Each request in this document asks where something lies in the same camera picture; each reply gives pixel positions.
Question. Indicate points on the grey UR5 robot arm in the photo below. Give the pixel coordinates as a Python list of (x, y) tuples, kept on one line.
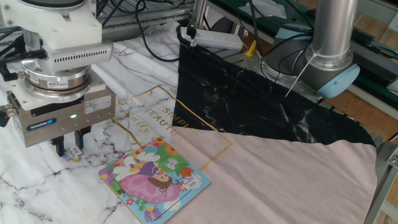
[(334, 25)]

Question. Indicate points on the silver force torque sensor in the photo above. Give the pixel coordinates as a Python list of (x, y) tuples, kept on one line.
[(81, 56)]

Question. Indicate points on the black power plug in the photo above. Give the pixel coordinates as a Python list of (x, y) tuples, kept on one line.
[(190, 32)]

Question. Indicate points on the small puzzle piece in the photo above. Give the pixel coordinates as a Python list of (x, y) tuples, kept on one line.
[(74, 153)]

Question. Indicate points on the white wrist adapter block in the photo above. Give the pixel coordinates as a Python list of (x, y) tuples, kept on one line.
[(62, 31)]

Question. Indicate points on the clear plastic bag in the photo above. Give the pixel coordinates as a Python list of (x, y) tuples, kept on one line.
[(270, 9)]

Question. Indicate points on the white zip tie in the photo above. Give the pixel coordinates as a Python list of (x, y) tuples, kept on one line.
[(300, 76)]

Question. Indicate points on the small yellow plastic part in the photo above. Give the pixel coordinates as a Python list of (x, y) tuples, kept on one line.
[(250, 49)]

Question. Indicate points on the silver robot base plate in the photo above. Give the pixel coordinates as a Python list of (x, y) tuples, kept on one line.
[(255, 67)]

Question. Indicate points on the aluminium frame post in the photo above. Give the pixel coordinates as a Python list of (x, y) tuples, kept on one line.
[(199, 12), (381, 180)]

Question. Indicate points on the marble pink black tablecloth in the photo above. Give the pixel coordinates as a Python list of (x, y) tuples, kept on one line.
[(280, 186)]

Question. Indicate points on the white gripper mounting plate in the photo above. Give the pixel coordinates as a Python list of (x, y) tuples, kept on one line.
[(18, 98)]

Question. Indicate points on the white power strip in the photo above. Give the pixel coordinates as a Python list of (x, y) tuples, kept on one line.
[(217, 39)]

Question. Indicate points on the silver Schunk gripper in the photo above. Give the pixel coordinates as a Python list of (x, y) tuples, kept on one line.
[(53, 130)]

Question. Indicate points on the colourful fairy puzzle board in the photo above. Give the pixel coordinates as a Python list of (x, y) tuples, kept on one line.
[(155, 183)]

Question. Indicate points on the aluminium frame rail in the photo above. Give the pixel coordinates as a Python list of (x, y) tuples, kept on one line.
[(149, 18)]

